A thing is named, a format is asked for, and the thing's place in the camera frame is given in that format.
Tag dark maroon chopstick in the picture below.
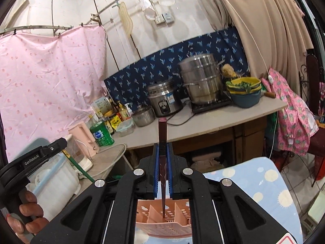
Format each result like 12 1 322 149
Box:
159 118 167 219

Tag pink perforated utensil basket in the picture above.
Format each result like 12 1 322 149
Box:
136 198 192 239

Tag wooden kitchen counter cabinet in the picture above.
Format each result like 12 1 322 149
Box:
111 95 289 173

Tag person's left hand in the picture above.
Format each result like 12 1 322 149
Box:
7 191 49 243

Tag small steel lidded pot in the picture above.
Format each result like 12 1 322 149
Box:
132 106 155 127

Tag clear plastic food container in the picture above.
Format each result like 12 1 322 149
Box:
116 118 135 137

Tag white dish rack box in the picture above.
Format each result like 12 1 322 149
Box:
26 153 81 221

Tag yellow condiment packet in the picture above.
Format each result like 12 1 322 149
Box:
109 114 122 131

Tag silver electric rice cooker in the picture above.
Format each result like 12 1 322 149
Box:
147 81 183 117

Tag black induction cooktop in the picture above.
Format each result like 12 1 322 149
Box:
191 96 232 114

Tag green plastic bottle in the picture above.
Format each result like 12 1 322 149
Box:
88 115 114 147

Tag pink electric kettle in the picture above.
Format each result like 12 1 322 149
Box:
68 122 100 158

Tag navy floral backsplash cloth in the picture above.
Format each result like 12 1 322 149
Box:
104 26 250 107

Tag stainless stacked steamer pot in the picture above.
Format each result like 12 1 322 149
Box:
179 53 223 105

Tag blue planet-print tablecloth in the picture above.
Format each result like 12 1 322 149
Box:
134 157 303 243

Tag blue and yellow stacked basins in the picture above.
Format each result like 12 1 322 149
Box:
226 77 262 109

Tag pink dotted curtain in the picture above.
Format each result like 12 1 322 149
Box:
1 25 106 161

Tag beige hanging cutting board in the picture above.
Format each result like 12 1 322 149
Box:
118 2 133 36

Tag pink floral hanging garment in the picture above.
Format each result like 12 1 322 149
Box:
261 68 319 156

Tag beige hanging curtain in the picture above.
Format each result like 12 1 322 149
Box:
222 0 313 93

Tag white wall power socket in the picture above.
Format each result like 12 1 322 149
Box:
155 13 175 25

